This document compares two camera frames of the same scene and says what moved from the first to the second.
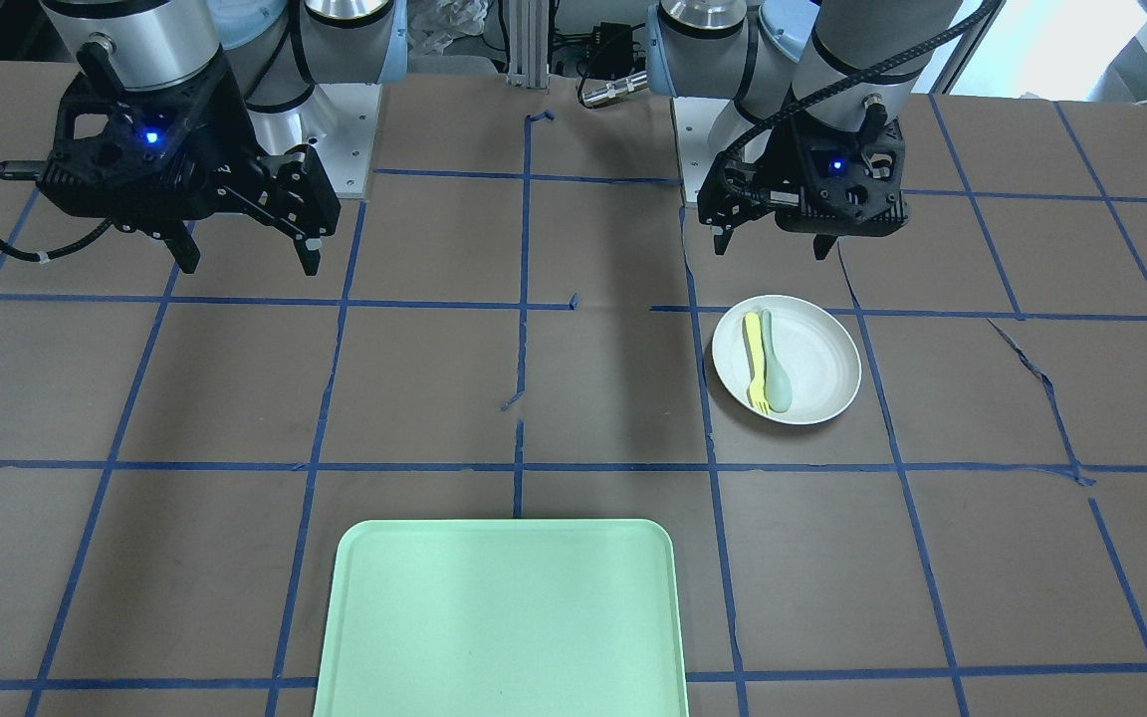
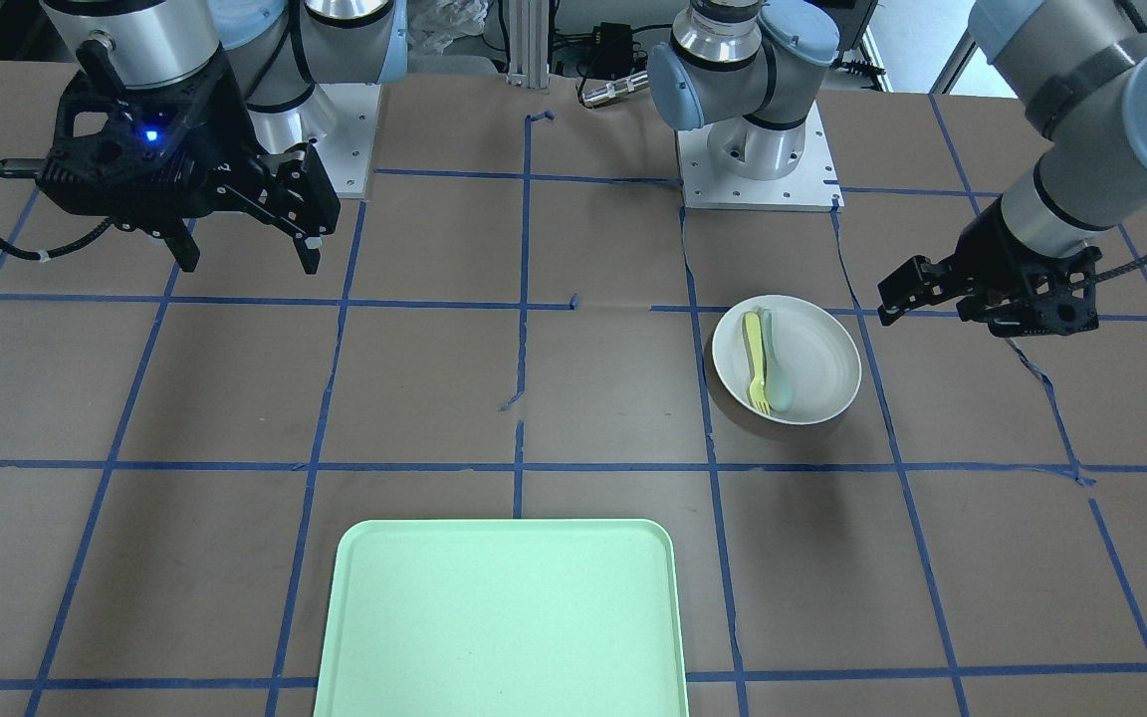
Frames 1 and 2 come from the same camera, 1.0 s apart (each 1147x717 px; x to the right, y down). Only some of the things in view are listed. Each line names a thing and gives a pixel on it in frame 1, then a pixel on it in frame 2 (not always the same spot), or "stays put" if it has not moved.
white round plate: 815,349 stays put
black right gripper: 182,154 stays put
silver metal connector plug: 617,88 stays put
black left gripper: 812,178 -> 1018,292
